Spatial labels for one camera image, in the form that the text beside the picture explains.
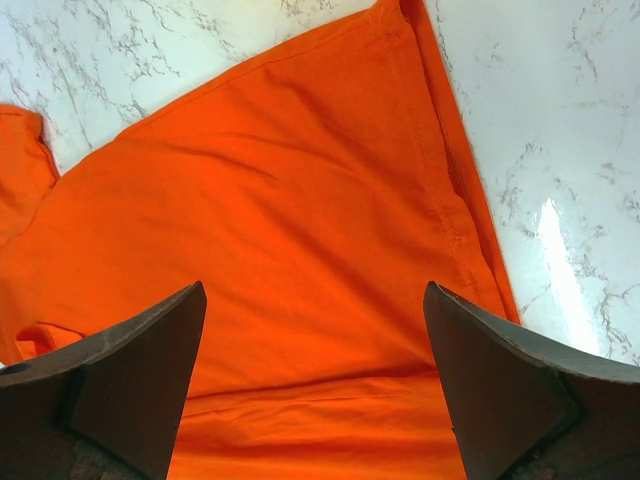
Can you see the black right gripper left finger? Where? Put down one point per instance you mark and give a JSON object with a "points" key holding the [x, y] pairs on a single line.
{"points": [[108, 406]]}

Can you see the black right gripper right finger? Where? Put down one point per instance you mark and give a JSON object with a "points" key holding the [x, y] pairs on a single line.
{"points": [[524, 406]]}

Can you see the orange t shirt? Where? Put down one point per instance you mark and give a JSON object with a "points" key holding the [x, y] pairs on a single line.
{"points": [[314, 190]]}

